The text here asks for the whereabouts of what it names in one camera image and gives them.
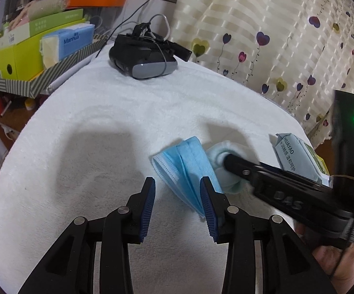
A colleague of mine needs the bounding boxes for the green flat box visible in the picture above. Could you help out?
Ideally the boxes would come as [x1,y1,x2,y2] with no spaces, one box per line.
[4,9,86,42]

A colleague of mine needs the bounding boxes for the wooden side table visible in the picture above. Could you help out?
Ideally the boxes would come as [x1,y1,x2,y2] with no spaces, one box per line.
[0,83,47,147]

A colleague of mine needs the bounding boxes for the white cable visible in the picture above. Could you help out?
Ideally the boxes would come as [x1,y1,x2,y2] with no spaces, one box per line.
[148,14,171,42]

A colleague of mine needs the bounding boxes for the heart print curtain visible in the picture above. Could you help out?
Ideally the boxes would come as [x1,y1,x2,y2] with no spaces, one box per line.
[165,0,354,147]

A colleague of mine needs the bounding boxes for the lime green storage box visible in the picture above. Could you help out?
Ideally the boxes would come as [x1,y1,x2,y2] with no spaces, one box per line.
[0,35,47,82]

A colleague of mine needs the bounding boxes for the grey VR headset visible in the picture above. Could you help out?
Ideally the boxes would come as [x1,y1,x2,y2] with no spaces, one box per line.
[109,21,193,80]

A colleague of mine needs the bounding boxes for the blue tissue pack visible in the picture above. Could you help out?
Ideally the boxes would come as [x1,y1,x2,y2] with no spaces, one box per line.
[40,23,95,68]

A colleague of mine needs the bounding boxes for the person's right hand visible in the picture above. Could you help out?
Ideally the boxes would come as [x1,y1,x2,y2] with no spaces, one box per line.
[313,245,354,282]

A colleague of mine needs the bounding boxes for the light blue wet wipes pack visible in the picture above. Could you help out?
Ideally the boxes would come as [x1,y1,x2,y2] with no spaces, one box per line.
[270,133,332,187]

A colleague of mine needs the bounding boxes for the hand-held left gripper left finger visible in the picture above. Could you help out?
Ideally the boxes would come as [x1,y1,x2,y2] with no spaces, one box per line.
[18,177,157,294]

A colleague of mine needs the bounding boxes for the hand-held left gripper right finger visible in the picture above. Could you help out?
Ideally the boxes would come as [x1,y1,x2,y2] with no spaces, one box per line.
[199,176,333,294]

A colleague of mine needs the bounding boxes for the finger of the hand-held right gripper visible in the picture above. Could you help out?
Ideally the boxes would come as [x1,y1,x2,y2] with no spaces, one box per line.
[257,162,332,188]
[223,154,261,181]

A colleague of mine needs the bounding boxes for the white fleece table cover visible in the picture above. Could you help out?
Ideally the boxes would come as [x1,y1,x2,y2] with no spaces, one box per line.
[0,52,330,294]

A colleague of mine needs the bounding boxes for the blue face mask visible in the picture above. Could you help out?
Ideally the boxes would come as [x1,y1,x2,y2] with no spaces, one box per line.
[152,136,225,219]

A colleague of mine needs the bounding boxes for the black cable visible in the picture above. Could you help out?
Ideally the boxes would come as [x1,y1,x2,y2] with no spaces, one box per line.
[96,0,165,59]

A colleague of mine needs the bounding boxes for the striped cardboard tray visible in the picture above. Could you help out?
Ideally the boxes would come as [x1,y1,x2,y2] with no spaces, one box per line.
[0,34,108,98]

